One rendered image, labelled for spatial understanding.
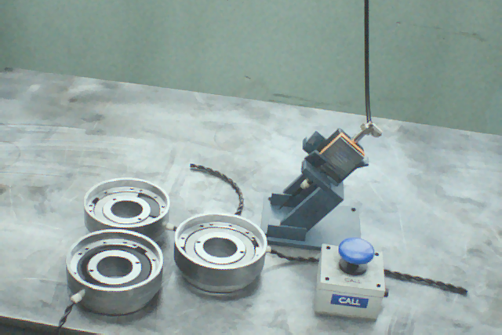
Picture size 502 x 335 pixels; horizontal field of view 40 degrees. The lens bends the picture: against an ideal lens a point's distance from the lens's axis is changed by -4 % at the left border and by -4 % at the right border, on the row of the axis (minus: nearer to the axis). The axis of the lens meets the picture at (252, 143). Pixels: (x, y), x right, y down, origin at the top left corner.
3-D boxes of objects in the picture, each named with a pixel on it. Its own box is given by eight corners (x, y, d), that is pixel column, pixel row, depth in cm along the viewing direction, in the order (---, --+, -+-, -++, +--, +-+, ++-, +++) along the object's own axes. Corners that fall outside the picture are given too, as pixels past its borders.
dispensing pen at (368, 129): (267, 193, 91) (360, 107, 84) (291, 212, 92) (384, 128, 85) (266, 202, 89) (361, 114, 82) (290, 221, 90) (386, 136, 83)
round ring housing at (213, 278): (183, 301, 76) (184, 272, 74) (165, 243, 85) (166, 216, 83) (274, 291, 79) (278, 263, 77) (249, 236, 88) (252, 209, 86)
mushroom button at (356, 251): (331, 289, 77) (339, 253, 74) (332, 267, 80) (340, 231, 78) (367, 294, 76) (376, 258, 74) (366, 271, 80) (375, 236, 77)
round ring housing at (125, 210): (69, 241, 83) (67, 213, 81) (106, 197, 92) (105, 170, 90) (150, 263, 81) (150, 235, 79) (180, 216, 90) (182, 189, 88)
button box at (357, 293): (314, 314, 76) (321, 279, 74) (316, 274, 83) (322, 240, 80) (386, 323, 76) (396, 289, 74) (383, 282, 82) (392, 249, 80)
